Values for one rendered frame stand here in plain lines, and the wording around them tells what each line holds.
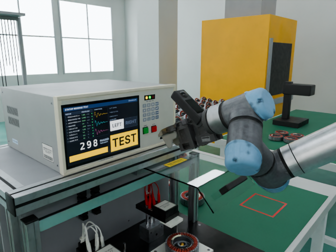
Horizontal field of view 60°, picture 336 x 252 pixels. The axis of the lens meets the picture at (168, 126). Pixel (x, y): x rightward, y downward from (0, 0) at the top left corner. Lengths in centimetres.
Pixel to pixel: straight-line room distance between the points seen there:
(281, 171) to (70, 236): 68
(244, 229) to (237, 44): 350
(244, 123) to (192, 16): 674
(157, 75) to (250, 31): 155
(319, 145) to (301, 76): 536
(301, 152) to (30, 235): 63
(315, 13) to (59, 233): 560
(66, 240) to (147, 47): 414
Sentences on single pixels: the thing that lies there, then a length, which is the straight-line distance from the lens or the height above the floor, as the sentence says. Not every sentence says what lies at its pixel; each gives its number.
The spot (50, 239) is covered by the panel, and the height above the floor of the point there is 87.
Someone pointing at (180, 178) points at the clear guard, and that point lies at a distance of 87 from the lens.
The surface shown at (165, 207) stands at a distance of 102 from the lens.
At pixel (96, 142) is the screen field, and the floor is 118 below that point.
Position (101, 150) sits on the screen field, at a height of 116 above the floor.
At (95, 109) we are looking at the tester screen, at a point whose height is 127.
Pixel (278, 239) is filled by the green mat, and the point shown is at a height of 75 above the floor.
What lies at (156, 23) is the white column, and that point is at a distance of 478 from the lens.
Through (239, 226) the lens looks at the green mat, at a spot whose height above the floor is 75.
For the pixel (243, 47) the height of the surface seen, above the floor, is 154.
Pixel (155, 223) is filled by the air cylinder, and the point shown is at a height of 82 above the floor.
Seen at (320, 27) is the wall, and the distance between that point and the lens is 598.
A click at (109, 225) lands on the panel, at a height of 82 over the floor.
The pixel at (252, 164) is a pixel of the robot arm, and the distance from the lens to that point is 61.
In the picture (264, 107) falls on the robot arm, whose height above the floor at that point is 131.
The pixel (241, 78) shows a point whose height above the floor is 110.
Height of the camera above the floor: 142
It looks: 14 degrees down
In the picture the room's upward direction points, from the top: straight up
